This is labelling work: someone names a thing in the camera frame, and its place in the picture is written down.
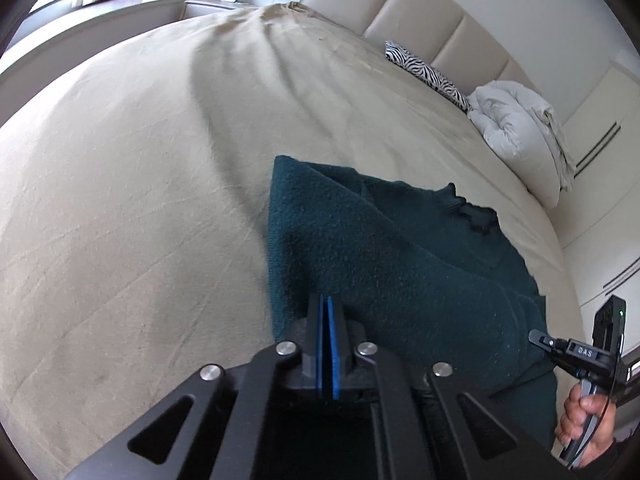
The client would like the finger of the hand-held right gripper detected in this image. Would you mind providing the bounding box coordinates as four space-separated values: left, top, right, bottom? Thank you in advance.
528 329 571 367

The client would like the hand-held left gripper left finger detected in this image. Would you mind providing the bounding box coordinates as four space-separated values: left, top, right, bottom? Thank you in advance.
65 294 327 480

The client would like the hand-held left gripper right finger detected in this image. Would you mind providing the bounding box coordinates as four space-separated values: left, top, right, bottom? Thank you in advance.
326 297 583 480

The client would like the dark green towel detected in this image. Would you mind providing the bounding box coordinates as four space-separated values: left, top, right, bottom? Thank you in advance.
266 155 560 456

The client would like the person's right forearm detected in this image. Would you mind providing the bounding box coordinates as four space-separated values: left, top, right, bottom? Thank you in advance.
582 435 640 480

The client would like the person's right hand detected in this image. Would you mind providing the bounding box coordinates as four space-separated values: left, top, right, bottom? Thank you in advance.
554 390 617 469

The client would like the cream wardrobe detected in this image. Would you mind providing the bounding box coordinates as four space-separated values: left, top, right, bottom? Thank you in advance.
547 47 640 341

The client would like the white folded duvet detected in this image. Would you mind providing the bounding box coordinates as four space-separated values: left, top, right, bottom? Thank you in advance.
467 81 577 211

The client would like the bed with beige bedspread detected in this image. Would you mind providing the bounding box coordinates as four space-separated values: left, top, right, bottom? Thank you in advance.
0 2 583 480

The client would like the zebra print pillow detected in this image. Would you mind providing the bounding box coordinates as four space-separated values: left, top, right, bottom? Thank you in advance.
384 40 472 112

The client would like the beige padded headboard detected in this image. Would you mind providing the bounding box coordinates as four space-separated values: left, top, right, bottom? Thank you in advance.
302 0 538 93

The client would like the white nightstand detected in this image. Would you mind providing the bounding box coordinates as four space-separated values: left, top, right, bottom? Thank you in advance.
184 0 251 20

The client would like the white window ledge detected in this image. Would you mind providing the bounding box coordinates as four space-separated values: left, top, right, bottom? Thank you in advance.
0 0 187 88

